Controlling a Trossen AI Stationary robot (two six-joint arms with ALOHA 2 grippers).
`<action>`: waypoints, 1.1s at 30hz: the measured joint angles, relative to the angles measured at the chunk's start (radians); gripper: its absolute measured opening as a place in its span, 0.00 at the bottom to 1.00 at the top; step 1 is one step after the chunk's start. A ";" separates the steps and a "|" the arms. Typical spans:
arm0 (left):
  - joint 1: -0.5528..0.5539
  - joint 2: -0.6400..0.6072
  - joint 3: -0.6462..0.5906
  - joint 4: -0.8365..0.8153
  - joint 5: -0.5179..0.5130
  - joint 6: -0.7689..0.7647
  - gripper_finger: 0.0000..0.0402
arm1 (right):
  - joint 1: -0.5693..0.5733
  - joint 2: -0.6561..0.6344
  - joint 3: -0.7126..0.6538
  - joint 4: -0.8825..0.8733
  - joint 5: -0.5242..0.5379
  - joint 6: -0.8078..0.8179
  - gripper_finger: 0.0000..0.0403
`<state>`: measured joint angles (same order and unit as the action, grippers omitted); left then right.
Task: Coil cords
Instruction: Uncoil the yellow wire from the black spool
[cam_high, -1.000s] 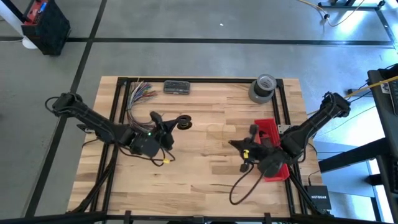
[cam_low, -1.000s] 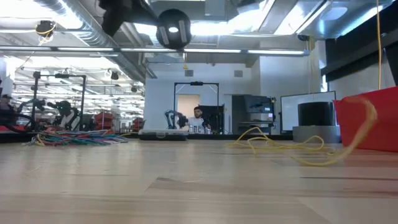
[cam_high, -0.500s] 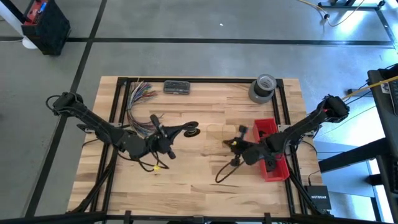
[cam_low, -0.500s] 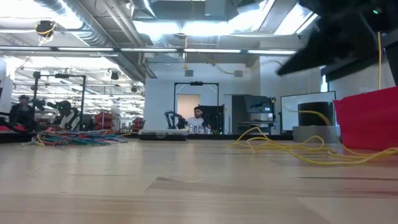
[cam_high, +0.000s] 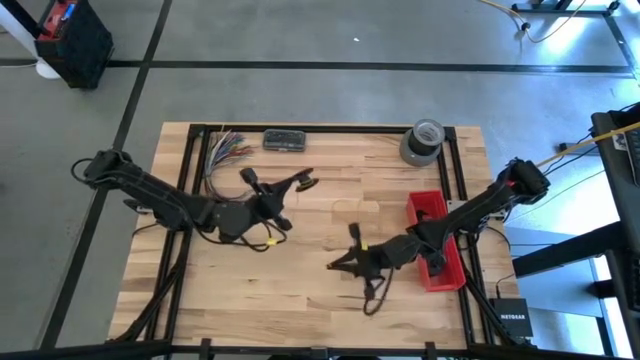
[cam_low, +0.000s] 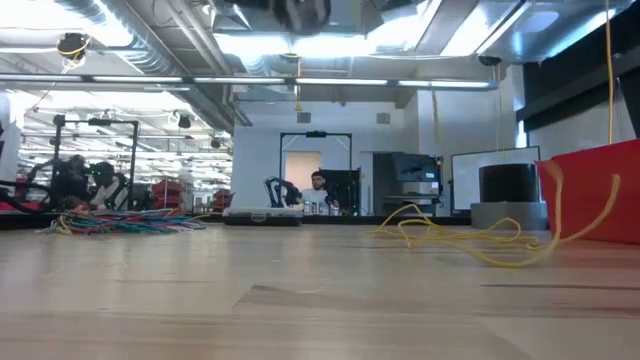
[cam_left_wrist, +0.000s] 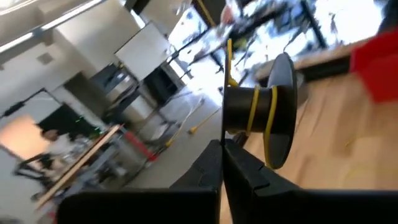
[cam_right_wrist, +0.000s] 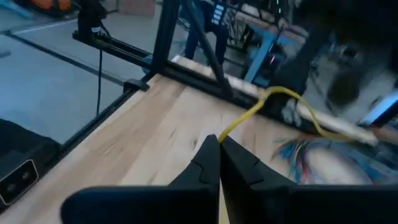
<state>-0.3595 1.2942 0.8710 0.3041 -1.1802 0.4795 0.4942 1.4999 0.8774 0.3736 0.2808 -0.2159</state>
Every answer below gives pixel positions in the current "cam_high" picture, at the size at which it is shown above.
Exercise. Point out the black tape roll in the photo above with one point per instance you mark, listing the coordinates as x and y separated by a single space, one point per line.
415 147

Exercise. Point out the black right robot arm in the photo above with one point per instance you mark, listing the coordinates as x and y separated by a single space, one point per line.
475 210

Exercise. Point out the black Netgear network switch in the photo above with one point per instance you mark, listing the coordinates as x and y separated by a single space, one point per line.
512 317

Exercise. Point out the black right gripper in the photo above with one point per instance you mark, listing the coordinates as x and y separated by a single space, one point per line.
380 255

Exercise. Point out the black tool bag red top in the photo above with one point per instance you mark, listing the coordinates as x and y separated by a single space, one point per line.
80 50

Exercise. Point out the grey tape roll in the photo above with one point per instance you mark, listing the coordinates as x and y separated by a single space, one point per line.
415 161

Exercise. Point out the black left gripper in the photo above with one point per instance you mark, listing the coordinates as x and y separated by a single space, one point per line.
265 200

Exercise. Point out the black desk frame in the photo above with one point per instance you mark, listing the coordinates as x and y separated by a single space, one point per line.
615 30

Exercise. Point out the white and black tower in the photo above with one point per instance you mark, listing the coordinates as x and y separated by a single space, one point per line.
47 70

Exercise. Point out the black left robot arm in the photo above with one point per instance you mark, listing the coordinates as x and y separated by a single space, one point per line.
150 192

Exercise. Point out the clear plastic bit case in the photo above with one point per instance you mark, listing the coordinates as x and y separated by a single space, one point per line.
284 140

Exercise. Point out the red plastic bin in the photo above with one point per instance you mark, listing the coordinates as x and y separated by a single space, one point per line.
435 200

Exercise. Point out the black aluminium table frame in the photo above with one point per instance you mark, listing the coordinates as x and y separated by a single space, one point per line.
325 128

